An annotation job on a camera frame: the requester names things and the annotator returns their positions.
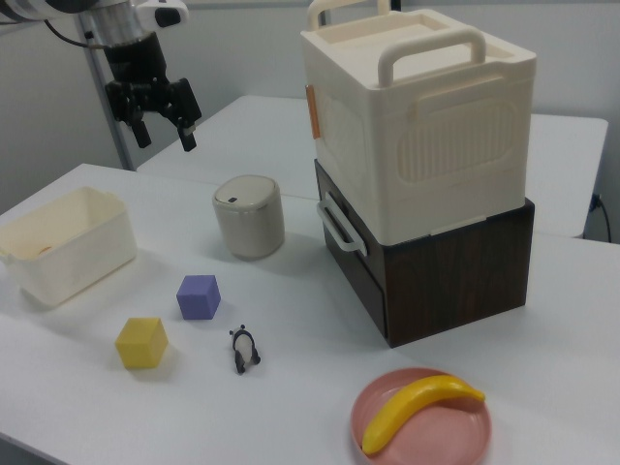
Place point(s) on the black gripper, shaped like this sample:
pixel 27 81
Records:
pixel 138 63

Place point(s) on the dark wood drawer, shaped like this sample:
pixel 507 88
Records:
pixel 339 257

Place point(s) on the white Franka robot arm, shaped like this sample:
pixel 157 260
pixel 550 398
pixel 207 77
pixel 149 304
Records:
pixel 116 19

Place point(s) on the cream open plastic bin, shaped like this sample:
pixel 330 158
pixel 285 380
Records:
pixel 72 261

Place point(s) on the dark wood drawer cabinet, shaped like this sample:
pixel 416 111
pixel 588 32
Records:
pixel 450 281

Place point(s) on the purple cube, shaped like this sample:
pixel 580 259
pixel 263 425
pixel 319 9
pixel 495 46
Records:
pixel 196 300

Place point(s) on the yellow cube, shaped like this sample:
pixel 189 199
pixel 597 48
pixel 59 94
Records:
pixel 140 346

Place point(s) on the panda figurine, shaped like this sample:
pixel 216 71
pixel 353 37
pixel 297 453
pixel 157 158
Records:
pixel 243 346

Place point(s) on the cream plastic storage cabinet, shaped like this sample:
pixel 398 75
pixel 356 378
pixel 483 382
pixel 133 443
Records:
pixel 436 145

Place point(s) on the yellow toy banana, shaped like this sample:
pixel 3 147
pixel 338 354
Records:
pixel 402 407

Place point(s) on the pink plate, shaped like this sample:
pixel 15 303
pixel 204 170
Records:
pixel 436 436

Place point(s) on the black camera stand pole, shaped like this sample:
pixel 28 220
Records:
pixel 396 4

